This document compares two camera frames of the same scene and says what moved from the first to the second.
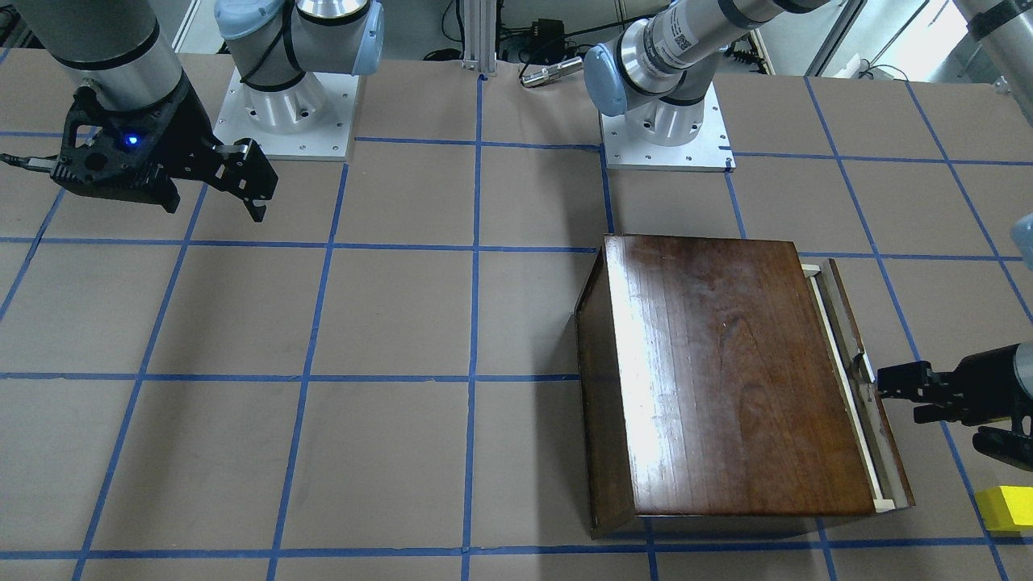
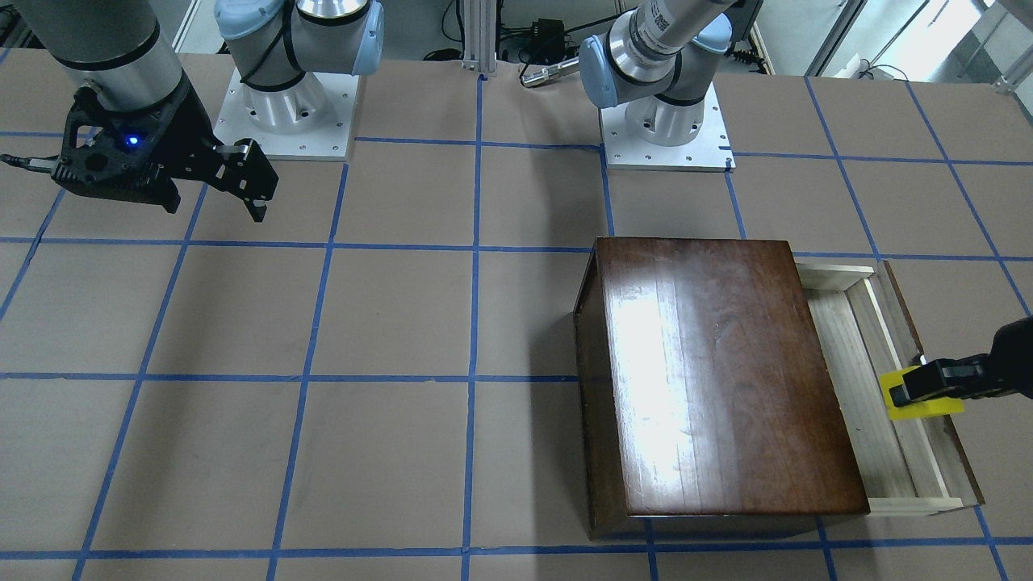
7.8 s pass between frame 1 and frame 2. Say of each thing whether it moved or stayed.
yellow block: moved
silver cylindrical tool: stayed
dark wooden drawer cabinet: stayed
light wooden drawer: moved
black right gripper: stayed
